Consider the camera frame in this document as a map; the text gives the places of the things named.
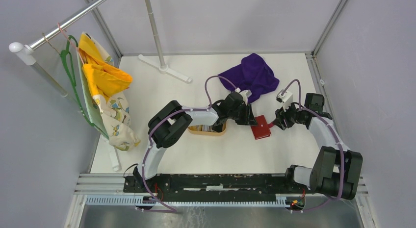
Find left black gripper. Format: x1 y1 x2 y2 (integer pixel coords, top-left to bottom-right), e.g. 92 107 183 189
228 103 258 127

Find red leather card holder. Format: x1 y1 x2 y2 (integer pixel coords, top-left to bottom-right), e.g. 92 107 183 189
251 115 275 140

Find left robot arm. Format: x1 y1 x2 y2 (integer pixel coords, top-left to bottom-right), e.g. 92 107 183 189
133 91 258 193

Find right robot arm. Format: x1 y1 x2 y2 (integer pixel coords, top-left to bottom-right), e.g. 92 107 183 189
272 92 363 200

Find cards in tray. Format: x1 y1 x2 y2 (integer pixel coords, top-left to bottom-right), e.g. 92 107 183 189
189 125 212 132

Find purple cloth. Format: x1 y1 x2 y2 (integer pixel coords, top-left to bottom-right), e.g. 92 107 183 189
219 53 280 103

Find patterned cream cloth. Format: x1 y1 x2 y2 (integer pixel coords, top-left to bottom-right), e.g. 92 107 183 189
78 32 142 152

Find yellow cloth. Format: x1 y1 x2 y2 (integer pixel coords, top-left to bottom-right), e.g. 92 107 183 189
78 33 133 102

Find green clothes hanger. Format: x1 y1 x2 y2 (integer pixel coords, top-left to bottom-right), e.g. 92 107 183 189
60 35 108 140

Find metal clothes rack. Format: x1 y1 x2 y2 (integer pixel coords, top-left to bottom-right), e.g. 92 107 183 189
8 0 193 172

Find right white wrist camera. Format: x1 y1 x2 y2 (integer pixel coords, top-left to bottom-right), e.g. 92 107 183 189
276 90 293 111

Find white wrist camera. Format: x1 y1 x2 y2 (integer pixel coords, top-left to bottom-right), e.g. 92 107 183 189
276 90 293 111
239 90 252 105

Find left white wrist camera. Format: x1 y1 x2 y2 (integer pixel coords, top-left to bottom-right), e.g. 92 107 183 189
239 90 252 105

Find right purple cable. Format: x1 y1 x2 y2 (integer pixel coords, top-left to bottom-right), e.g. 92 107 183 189
281 79 345 212

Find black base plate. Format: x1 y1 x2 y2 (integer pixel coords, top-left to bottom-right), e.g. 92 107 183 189
123 173 316 203

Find white slotted cable duct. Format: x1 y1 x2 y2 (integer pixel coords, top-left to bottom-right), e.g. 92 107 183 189
85 194 288 208

